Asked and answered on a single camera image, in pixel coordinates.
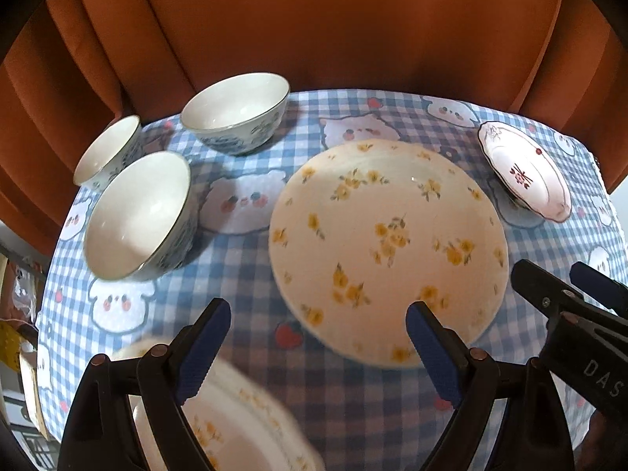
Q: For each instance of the small plate red pattern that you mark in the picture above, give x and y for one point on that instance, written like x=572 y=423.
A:
x=530 y=171

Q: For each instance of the orange curtain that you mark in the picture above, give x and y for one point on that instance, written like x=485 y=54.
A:
x=319 y=34

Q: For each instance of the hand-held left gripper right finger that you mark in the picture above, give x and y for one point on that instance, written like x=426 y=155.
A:
x=434 y=353

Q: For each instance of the yellow packet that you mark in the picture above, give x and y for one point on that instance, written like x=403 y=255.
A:
x=7 y=348

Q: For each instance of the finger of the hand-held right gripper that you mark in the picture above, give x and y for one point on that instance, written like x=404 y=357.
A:
x=539 y=287
x=601 y=287

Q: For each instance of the printed plastic bag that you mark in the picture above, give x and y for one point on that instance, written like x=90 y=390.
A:
x=24 y=289

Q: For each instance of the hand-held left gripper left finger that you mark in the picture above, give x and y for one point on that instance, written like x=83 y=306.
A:
x=203 y=348

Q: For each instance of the small white bowl blue pattern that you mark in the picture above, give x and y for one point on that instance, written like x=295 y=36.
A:
x=105 y=154

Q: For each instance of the blue checkered tablecloth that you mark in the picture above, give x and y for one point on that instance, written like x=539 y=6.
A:
x=343 y=397

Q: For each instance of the yellow floral plate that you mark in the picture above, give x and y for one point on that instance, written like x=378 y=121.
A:
x=382 y=206
x=245 y=427

